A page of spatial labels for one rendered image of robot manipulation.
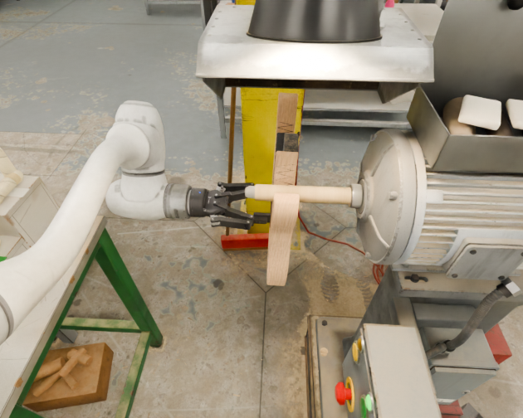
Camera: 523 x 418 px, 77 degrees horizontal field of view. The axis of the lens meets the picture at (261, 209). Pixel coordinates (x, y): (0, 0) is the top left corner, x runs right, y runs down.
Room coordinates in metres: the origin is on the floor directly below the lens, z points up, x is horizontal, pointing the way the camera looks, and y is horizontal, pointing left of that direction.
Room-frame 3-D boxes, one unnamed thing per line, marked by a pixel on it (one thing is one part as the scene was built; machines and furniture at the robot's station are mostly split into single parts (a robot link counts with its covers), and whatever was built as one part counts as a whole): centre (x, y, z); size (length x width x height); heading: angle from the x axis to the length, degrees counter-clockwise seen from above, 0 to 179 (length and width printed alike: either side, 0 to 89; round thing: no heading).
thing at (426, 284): (0.44, -0.46, 1.11); 0.36 x 0.24 x 0.04; 87
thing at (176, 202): (0.60, 0.21, 1.09); 0.09 x 0.06 x 0.09; 177
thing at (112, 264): (0.66, 0.53, 0.45); 0.05 x 0.05 x 0.90; 87
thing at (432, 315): (0.32, -0.39, 1.02); 0.13 x 0.04 x 0.04; 87
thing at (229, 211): (0.56, 0.07, 1.08); 0.11 x 0.01 x 0.04; 66
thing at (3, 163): (0.66, 0.66, 1.15); 0.03 x 0.03 x 0.09
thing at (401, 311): (0.26, -0.30, 1.02); 0.19 x 0.04 x 0.04; 177
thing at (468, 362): (0.28, -0.45, 0.93); 0.15 x 0.10 x 0.55; 87
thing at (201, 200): (0.59, 0.13, 1.09); 0.09 x 0.08 x 0.07; 87
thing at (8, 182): (0.62, 0.65, 1.12); 0.11 x 0.03 x 0.03; 174
